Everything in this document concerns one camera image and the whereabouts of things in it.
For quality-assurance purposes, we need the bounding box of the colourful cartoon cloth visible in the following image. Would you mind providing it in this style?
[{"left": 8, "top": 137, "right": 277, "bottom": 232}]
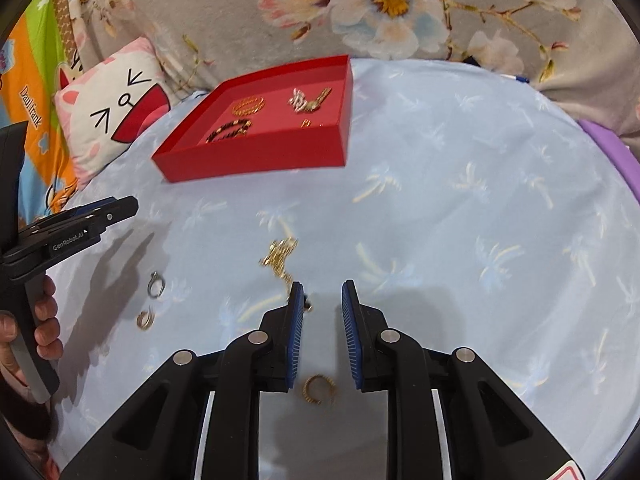
[{"left": 0, "top": 0, "right": 86, "bottom": 221}]

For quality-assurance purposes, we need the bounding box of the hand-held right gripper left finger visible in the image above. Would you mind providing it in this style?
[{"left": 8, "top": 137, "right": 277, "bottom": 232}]
[{"left": 60, "top": 281, "right": 306, "bottom": 480}]

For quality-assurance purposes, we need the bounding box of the red cardboard box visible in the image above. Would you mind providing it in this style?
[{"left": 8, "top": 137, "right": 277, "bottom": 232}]
[{"left": 151, "top": 54, "right": 355, "bottom": 184}]

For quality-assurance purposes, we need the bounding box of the gold braided bangle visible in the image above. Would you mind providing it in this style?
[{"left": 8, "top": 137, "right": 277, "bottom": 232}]
[{"left": 231, "top": 96, "right": 266, "bottom": 116}]

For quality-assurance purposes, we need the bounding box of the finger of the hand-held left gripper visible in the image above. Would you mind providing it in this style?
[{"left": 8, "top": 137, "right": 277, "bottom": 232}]
[
  {"left": 35, "top": 199, "right": 118, "bottom": 228},
  {"left": 75, "top": 196, "right": 139, "bottom": 241}
]

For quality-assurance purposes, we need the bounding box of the pink white cat pillow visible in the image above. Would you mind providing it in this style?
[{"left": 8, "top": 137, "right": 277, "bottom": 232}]
[{"left": 54, "top": 36, "right": 173, "bottom": 186}]

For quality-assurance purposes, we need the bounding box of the white pearl bracelet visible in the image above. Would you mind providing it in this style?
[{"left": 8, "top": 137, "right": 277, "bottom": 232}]
[{"left": 287, "top": 87, "right": 313, "bottom": 111}]

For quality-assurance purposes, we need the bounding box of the grey floral blanket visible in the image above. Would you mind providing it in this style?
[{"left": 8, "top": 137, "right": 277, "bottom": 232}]
[{"left": 65, "top": 0, "right": 640, "bottom": 136}]

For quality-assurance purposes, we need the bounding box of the gold wristwatch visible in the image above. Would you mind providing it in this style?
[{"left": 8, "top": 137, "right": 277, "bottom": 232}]
[{"left": 302, "top": 87, "right": 333, "bottom": 111}]

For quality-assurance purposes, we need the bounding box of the person's left hand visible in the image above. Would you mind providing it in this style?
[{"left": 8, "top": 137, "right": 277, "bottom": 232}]
[{"left": 0, "top": 276, "right": 63, "bottom": 390}]

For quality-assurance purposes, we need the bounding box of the black bead bracelet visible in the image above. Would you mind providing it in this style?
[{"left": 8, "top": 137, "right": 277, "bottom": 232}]
[{"left": 205, "top": 118, "right": 253, "bottom": 144}]

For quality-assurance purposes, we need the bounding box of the gold chain with black clover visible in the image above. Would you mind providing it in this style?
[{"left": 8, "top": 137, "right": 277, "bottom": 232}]
[{"left": 258, "top": 237, "right": 315, "bottom": 313}]

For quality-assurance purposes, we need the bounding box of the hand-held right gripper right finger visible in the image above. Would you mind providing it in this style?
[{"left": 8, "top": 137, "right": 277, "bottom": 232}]
[{"left": 341, "top": 280, "right": 583, "bottom": 480}]

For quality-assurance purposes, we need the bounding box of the purple flat case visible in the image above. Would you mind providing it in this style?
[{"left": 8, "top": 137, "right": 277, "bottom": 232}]
[{"left": 577, "top": 119, "right": 640, "bottom": 201}]

